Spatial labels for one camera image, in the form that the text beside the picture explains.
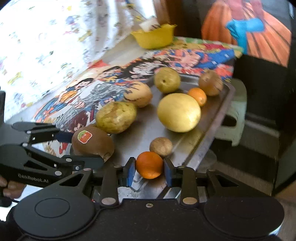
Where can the large green pear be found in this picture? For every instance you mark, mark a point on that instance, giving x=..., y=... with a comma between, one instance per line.
x=115, y=117

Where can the pale green plastic stool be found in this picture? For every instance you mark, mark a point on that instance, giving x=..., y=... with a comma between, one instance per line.
x=235, y=102

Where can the small striped tan fruit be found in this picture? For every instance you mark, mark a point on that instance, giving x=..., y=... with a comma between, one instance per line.
x=161, y=146

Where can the cartoon boys drawing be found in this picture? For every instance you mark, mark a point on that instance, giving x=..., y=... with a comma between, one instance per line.
x=69, y=95

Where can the brown wooden door frame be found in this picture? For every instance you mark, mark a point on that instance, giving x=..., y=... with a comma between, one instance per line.
x=161, y=9

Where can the small orange kumquat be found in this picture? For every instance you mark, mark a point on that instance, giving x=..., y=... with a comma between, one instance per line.
x=197, y=96

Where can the wall poster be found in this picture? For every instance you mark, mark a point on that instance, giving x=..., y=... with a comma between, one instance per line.
x=266, y=39

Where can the yellow plastic bowl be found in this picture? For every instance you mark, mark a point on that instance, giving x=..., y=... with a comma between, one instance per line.
x=153, y=38

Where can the yellow lemon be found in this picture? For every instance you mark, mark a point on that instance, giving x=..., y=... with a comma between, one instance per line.
x=178, y=112

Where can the white cartoon printed blanket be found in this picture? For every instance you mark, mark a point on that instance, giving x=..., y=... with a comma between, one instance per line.
x=46, y=46

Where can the colourful comic face drawing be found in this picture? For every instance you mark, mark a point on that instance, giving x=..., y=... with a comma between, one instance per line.
x=185, y=55

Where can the brown round passion fruit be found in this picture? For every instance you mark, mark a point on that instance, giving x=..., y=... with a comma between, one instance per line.
x=211, y=83

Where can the orange mandarin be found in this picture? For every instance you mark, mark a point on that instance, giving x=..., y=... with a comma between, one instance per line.
x=149, y=165

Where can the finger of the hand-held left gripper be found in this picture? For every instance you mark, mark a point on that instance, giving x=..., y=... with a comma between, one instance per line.
x=64, y=137
x=87, y=162

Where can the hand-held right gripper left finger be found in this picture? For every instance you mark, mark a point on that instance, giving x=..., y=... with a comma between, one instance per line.
x=131, y=173

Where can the brown kiwi with sticker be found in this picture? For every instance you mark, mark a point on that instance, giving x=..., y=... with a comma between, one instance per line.
x=97, y=143

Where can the person's left hand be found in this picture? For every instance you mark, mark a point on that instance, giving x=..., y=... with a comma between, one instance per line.
x=12, y=190

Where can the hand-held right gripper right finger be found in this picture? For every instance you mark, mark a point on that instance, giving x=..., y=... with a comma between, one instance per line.
x=167, y=173

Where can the small green pear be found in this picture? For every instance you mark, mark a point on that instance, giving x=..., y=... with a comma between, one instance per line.
x=167, y=80

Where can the grey metal tray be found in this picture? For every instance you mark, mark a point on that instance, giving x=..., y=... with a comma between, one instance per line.
x=143, y=129

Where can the purple striped pepino melon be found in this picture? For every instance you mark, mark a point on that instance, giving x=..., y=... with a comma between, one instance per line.
x=138, y=92

